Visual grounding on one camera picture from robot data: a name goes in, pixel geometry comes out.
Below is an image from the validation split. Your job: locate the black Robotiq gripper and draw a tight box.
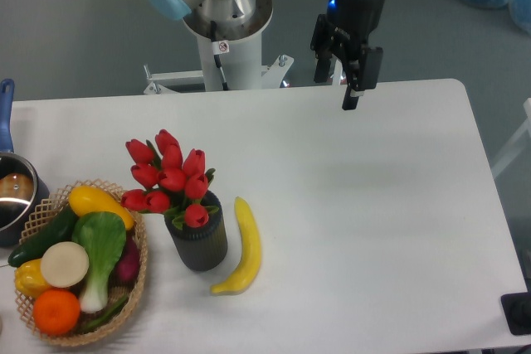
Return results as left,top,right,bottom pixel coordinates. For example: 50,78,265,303
310,0,385,110

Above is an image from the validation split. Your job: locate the red tulip bouquet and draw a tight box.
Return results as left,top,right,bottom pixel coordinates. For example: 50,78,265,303
121,129,221,230

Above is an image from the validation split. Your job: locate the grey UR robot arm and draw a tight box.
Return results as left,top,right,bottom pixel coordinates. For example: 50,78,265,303
149,0,385,110

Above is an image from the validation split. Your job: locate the dark grey ribbed vase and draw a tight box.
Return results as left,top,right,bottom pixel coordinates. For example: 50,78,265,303
164,191,227,271

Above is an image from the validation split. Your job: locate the yellow banana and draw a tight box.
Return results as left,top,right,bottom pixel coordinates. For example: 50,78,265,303
210,196,262,296

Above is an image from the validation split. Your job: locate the green bok choy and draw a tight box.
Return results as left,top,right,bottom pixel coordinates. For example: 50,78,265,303
72,211,126,313

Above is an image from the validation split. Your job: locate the yellow squash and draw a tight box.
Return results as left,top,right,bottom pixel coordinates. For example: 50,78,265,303
68,185,134,230

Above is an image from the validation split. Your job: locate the black device at table edge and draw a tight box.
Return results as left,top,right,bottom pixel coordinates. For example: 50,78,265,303
500,292,530,336

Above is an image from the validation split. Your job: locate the dark green cucumber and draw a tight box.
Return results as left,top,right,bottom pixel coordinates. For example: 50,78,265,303
7,205,78,268

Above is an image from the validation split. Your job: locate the woven wicker basket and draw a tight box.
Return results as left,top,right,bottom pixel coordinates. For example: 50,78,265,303
15,179,148,347

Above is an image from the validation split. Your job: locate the green bean pod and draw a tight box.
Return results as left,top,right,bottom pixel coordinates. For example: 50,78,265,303
77,295,129,334

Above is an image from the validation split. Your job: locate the white round radish slice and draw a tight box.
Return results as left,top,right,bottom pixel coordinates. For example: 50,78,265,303
41,241,89,288

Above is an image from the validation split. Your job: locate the orange fruit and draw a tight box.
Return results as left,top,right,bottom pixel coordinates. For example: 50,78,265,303
32,289,80,336

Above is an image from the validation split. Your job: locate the yellow bell pepper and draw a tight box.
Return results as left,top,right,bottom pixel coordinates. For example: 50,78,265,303
15,259,51,298

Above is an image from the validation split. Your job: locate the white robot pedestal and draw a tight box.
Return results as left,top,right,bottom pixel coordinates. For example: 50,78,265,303
144,0,294,95

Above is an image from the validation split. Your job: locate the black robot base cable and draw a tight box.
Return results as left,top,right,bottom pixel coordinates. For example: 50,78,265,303
209,20,230,92

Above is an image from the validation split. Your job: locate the white frame at right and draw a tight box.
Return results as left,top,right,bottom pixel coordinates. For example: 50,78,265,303
490,98,530,179

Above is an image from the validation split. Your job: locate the blue handled saucepan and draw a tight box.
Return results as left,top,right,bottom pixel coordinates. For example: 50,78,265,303
1,79,49,247

